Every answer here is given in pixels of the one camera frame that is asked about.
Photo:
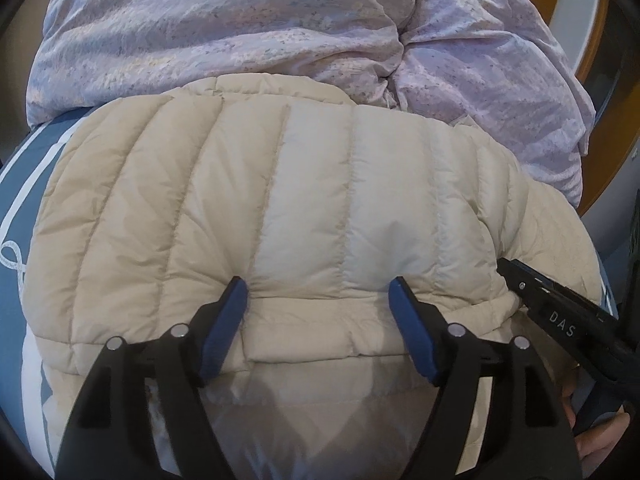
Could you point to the person's right hand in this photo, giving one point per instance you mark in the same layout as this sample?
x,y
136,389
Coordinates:
x,y
600,437

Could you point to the lavender speckled quilt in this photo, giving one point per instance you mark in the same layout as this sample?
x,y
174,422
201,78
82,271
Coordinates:
x,y
260,25

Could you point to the orange wooden frame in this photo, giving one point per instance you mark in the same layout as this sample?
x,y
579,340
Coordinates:
x,y
612,110

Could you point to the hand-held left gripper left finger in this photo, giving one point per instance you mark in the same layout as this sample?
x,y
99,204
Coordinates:
x,y
225,327

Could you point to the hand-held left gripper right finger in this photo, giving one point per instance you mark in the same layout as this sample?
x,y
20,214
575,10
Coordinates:
x,y
412,330

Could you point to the beige puffer jacket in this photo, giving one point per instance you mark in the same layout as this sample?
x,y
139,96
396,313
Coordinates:
x,y
320,195

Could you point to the blue music print bed sheet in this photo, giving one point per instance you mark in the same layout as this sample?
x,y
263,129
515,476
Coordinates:
x,y
25,220

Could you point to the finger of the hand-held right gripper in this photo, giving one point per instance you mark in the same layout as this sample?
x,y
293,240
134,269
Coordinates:
x,y
520,282

